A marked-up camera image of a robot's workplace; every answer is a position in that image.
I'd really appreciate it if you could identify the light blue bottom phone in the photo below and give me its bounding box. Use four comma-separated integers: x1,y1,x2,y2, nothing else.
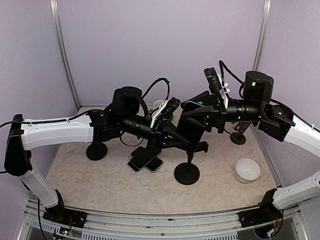
127,161,144,174

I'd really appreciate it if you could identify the short black phone stand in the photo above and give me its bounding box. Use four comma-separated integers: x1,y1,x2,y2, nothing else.
86,142,108,161

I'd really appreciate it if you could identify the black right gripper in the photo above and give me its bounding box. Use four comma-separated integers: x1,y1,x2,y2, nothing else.
181,90,265,134

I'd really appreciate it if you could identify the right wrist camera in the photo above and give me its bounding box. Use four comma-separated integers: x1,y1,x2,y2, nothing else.
203,67,230,109

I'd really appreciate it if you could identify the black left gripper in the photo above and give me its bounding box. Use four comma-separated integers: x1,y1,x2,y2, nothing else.
120,113,190,152

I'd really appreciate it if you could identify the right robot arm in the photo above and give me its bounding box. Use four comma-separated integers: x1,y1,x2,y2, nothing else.
181,68,320,227

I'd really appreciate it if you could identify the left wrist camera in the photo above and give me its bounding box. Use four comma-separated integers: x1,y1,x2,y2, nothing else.
150,97,181,128

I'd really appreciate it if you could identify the black phone crossing stack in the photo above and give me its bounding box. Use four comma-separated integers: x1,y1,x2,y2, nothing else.
130,146,162,169

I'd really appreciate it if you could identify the tall black clamp phone stand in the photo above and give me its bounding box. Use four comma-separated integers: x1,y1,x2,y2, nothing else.
174,141,209,186

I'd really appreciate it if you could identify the black plate phone stand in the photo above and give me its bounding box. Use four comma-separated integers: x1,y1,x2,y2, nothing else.
229,121,251,145

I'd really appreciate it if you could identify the white bowl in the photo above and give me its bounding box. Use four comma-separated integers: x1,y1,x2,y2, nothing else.
234,158,261,184

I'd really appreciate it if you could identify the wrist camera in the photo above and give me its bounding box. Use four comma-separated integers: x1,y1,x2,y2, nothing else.
150,97,181,128
203,67,230,109

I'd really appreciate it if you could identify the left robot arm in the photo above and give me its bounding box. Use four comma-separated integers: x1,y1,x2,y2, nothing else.
4,86,188,224

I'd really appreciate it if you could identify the white ceramic mug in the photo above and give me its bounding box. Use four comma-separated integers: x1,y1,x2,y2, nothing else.
153,99,165,109

